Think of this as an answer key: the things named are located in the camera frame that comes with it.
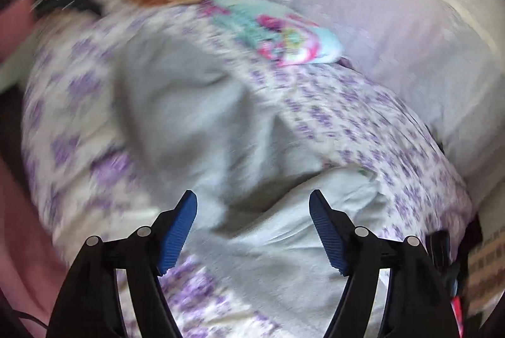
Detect dark and red clothes pile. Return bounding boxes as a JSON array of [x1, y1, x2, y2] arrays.
[[425, 215, 483, 337]]

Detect purple floral bed sheet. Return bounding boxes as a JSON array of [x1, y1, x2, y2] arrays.
[[21, 2, 474, 338]]

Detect grey sweat pants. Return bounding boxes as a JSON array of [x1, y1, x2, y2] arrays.
[[116, 31, 387, 337]]

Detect large lavender lace pillow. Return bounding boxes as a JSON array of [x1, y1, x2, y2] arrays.
[[272, 0, 504, 196]]

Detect folded teal floral blanket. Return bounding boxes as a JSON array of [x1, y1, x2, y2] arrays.
[[199, 0, 343, 66]]

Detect pink garment of person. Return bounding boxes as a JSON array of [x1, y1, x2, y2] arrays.
[[1, 0, 67, 325]]

